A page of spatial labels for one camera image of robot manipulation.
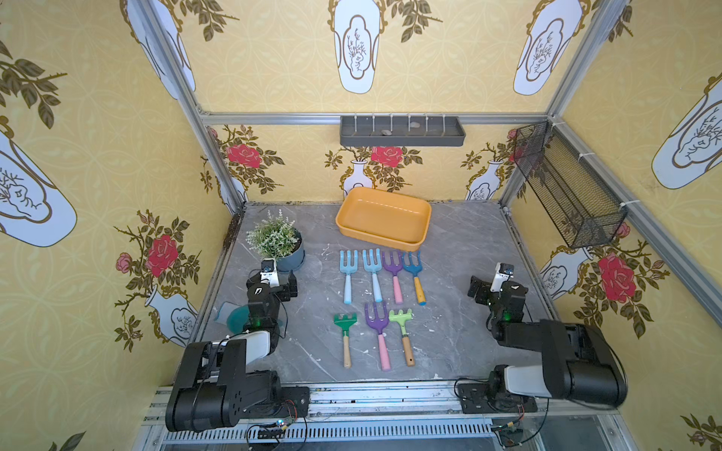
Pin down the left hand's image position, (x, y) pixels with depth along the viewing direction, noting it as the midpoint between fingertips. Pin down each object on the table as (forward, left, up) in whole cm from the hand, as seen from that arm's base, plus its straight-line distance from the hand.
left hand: (278, 271), depth 90 cm
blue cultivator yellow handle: (+4, -46, -8) cm, 47 cm away
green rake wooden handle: (-14, -21, -9) cm, 27 cm away
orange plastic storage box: (+31, -37, -10) cm, 49 cm away
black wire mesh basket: (+15, -92, +18) cm, 95 cm away
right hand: (-3, -68, -3) cm, 68 cm away
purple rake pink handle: (+5, -38, -8) cm, 39 cm away
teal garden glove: (-12, +12, -6) cm, 18 cm away
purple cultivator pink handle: (-15, -32, -9) cm, 36 cm away
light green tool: (-13, -39, -9) cm, 42 cm away
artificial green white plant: (+6, 0, +10) cm, 11 cm away
